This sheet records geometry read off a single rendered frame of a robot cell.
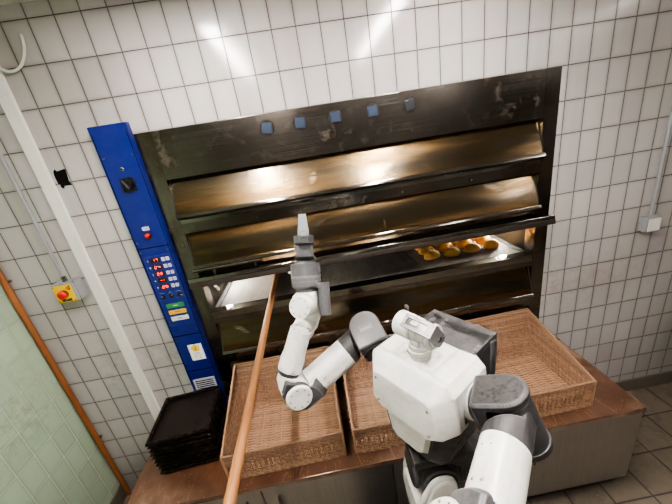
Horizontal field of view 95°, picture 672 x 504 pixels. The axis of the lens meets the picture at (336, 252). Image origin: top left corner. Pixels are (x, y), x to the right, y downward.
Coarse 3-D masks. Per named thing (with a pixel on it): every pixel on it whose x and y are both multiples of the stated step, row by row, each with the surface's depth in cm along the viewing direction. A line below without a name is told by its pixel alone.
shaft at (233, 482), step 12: (276, 276) 191; (264, 324) 142; (264, 336) 133; (264, 348) 127; (252, 372) 113; (252, 384) 107; (252, 396) 102; (252, 408) 99; (240, 432) 90; (240, 444) 86; (240, 456) 83; (240, 468) 81; (228, 480) 78; (228, 492) 74
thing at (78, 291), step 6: (60, 282) 148; (66, 282) 147; (72, 282) 147; (78, 282) 150; (54, 288) 146; (60, 288) 146; (72, 288) 147; (78, 288) 149; (84, 288) 153; (54, 294) 147; (72, 294) 147; (78, 294) 149; (84, 294) 152; (60, 300) 148; (66, 300) 148; (72, 300) 148; (78, 300) 149
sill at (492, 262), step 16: (496, 256) 177; (512, 256) 174; (528, 256) 172; (416, 272) 174; (432, 272) 171; (448, 272) 171; (464, 272) 172; (336, 288) 170; (352, 288) 169; (368, 288) 170; (240, 304) 170; (256, 304) 167; (288, 304) 168
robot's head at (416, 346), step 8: (400, 312) 79; (408, 312) 79; (400, 320) 77; (408, 320) 76; (392, 328) 79; (400, 328) 77; (416, 328) 74; (424, 328) 73; (408, 336) 77; (416, 336) 74; (408, 344) 80; (416, 344) 76; (424, 344) 72; (416, 352) 77; (424, 352) 76
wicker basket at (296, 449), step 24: (264, 360) 175; (312, 360) 177; (240, 384) 175; (264, 384) 176; (240, 408) 169; (264, 408) 175; (288, 408) 173; (312, 408) 170; (336, 408) 167; (264, 432) 160; (288, 432) 158; (312, 432) 156; (336, 432) 138; (264, 456) 137; (312, 456) 140; (336, 456) 142
